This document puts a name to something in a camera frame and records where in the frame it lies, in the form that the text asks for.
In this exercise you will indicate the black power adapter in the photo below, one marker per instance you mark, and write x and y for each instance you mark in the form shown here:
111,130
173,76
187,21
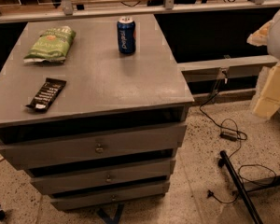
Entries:
229,136

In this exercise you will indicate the grey drawer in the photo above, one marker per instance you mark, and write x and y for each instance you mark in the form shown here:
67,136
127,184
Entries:
104,176
111,195
90,147

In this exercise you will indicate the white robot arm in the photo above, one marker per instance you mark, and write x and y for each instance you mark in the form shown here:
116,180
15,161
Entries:
273,41

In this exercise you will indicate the grey drawer cabinet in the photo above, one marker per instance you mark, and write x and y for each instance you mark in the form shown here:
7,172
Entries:
105,92

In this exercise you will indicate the blue pepsi can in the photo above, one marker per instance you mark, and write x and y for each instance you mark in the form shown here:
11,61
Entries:
126,35

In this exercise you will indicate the metal railing frame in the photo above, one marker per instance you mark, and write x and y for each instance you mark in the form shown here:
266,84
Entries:
53,10

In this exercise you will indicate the bottom grey drawer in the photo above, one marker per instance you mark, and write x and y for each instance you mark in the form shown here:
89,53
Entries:
111,195

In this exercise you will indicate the black stand leg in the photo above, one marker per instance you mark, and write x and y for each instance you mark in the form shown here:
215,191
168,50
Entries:
225,160

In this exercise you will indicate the top grey drawer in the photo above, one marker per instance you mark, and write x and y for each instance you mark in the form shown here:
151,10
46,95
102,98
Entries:
90,147

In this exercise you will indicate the green jalapeno chip bag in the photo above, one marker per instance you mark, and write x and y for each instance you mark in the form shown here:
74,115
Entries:
52,45

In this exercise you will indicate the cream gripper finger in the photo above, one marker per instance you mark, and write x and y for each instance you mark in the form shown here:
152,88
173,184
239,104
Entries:
266,100
259,38

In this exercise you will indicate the black snack bar wrapper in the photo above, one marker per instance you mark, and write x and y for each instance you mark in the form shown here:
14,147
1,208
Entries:
47,94

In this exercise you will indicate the middle grey drawer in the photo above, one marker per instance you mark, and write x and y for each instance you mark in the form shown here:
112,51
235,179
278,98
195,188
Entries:
104,176

